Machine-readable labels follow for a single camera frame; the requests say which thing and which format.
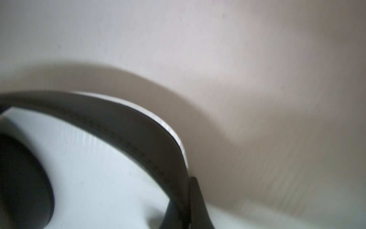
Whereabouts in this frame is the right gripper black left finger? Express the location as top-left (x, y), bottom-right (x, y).
top-left (159, 201), bottom-right (183, 229)

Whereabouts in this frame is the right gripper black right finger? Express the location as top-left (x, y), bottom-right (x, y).
top-left (189, 177), bottom-right (214, 229)

